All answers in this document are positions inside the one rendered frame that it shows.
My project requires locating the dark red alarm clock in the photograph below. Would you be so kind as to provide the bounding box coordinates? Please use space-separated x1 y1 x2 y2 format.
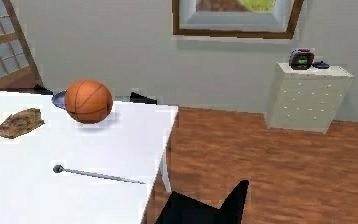
288 48 316 71

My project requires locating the brown framed picture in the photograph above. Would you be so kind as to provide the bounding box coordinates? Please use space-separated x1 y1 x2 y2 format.
171 0 305 41

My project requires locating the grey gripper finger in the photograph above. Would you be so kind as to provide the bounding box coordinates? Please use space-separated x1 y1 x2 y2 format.
52 164 147 185

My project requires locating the brown baseball glove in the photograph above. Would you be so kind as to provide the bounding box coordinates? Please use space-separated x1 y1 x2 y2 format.
0 107 46 140

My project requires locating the blue plate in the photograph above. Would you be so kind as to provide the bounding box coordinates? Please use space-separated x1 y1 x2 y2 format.
51 89 70 110

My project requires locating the orange basketball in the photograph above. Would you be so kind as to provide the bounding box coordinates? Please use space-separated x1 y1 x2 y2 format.
64 79 114 125

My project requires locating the wooden framed window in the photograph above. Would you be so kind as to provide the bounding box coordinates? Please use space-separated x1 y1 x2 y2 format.
0 0 44 90

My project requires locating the dark blue small dish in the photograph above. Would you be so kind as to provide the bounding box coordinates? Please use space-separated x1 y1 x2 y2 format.
311 60 331 70

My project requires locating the white chest of drawers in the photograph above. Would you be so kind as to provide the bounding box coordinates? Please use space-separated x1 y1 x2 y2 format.
264 61 355 135

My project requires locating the white table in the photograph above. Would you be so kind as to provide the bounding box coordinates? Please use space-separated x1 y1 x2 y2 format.
0 89 180 224

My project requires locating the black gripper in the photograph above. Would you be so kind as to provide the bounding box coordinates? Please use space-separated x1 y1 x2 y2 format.
154 190 219 224

